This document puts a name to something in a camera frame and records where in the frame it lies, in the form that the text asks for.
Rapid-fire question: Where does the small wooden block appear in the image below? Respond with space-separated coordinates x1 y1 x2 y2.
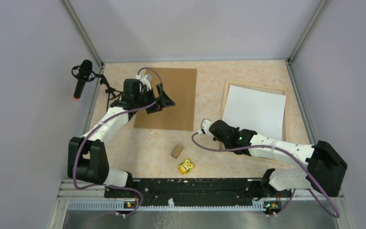
171 144 183 159

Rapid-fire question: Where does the printed photo sheet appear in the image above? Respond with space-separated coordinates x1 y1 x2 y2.
221 85 287 141

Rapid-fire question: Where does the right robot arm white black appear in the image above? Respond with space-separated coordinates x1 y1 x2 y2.
201 119 347 197

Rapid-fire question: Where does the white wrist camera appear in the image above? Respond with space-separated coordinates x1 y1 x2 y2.
136 74 152 93
200 118 213 135

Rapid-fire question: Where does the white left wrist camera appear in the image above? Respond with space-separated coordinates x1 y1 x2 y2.
136 74 152 93

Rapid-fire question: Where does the yellow owl toy block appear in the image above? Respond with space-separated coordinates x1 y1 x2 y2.
178 158 195 175

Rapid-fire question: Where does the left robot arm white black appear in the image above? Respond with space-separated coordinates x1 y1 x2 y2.
67 79 175 197

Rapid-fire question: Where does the brown cardboard backing board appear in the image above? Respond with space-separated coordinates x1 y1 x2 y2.
133 68 197 131

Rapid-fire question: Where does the light wooden picture frame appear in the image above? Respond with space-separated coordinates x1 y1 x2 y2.
218 80 288 167

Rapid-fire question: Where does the black microphone on tripod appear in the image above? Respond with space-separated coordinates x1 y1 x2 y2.
71 60 122 110

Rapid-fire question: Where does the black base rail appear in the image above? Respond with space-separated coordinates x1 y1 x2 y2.
104 178 291 207

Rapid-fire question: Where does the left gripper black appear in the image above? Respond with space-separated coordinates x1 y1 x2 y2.
135 83 175 114

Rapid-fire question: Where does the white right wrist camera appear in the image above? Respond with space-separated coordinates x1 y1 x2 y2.
200 118 213 135

